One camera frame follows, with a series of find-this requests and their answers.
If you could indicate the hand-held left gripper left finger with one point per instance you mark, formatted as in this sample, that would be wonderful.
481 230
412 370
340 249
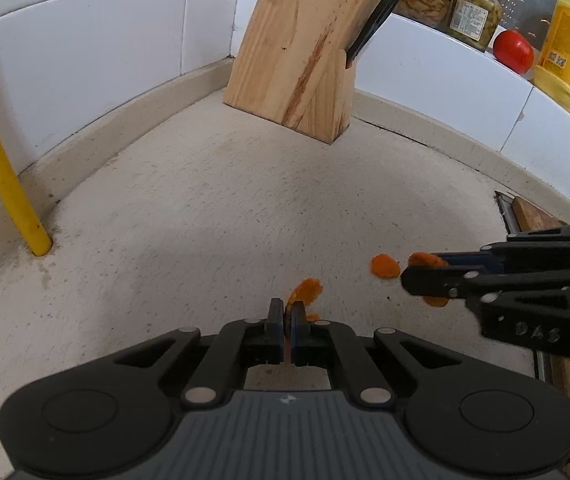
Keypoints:
277 332

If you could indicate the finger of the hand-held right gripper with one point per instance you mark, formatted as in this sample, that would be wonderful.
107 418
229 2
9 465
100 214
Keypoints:
430 280
465 260

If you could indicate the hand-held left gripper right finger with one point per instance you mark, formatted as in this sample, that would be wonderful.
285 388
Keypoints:
299 335

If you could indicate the orange peel piece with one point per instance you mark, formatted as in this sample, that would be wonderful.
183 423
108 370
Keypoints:
307 290
385 266
422 259

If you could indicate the brown wooden board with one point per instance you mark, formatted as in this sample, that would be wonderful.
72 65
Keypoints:
535 217

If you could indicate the red tomato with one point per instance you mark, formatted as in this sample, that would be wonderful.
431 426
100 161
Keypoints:
514 51

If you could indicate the glass jar of green pickles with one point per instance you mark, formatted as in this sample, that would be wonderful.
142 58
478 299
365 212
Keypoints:
475 15

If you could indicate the black scissors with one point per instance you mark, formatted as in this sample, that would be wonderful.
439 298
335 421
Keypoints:
375 25

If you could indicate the wooden knife block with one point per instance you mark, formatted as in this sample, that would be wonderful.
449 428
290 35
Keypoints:
290 60

